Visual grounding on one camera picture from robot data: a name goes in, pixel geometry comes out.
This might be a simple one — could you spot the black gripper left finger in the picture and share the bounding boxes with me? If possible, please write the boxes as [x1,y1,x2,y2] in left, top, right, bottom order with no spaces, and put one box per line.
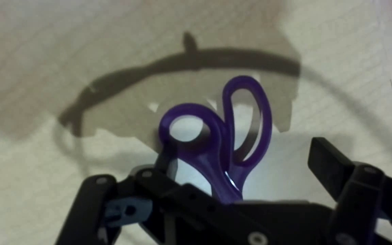
[54,155,269,245]

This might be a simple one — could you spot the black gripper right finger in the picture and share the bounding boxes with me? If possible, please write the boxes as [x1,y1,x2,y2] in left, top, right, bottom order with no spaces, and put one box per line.
[307,136,392,245]

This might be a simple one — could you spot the purple handled scissors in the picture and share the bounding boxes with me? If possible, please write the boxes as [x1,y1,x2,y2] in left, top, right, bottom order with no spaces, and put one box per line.
[158,73,275,205]

